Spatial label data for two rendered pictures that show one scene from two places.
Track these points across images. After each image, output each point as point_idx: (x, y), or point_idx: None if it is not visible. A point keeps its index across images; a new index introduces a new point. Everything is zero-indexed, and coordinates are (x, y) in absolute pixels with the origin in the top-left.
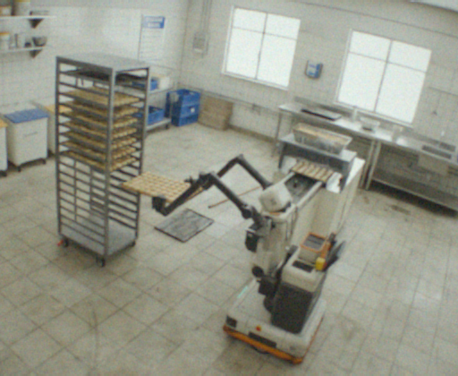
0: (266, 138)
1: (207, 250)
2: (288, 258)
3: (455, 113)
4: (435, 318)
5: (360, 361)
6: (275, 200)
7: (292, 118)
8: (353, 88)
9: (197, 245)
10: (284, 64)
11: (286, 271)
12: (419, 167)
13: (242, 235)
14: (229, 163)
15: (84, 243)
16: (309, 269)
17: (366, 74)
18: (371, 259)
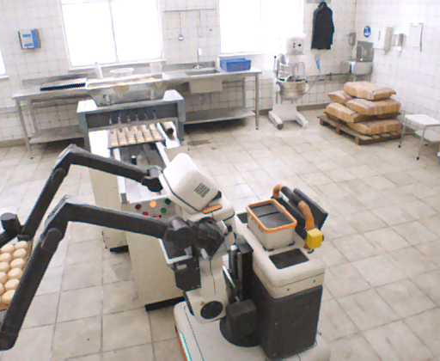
0: (9, 143)
1: (60, 318)
2: (246, 260)
3: (200, 28)
4: (339, 217)
5: (351, 311)
6: (204, 186)
7: (31, 106)
8: (84, 44)
9: (41, 321)
10: None
11: (281, 282)
12: (186, 97)
13: (84, 266)
14: (59, 171)
15: None
16: (299, 254)
17: (92, 23)
18: (229, 200)
